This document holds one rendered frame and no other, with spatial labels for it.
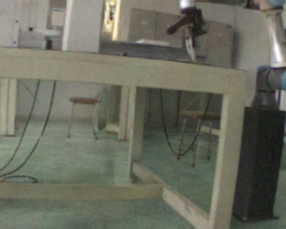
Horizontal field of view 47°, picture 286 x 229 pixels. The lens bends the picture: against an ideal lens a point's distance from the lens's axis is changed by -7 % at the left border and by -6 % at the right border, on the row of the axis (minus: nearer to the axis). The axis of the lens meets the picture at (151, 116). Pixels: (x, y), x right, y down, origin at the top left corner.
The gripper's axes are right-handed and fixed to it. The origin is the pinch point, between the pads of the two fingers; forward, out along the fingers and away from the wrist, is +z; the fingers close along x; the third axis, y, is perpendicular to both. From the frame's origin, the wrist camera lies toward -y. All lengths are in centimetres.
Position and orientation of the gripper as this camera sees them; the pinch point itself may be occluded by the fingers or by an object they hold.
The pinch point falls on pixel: (193, 58)
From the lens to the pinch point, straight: 146.2
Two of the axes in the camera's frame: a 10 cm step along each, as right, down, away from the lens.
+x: -2.3, -1.0, 9.7
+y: 9.6, -2.0, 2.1
